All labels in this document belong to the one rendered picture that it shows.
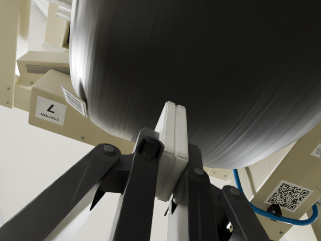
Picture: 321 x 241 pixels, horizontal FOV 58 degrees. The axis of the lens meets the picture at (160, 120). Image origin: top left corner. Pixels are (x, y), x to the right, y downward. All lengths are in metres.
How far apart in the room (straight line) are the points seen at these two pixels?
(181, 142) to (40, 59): 0.94
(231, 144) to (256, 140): 0.03
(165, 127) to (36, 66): 0.92
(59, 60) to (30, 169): 2.49
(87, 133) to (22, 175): 2.45
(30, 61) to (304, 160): 0.86
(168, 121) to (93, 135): 0.78
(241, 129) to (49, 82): 0.73
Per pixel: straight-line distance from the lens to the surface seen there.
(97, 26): 0.28
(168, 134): 0.16
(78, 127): 0.95
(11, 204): 3.14
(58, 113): 0.94
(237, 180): 0.71
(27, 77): 1.10
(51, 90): 0.93
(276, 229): 0.78
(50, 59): 1.06
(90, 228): 3.04
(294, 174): 0.66
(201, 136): 0.34
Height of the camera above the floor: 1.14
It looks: 32 degrees up
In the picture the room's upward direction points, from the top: 157 degrees counter-clockwise
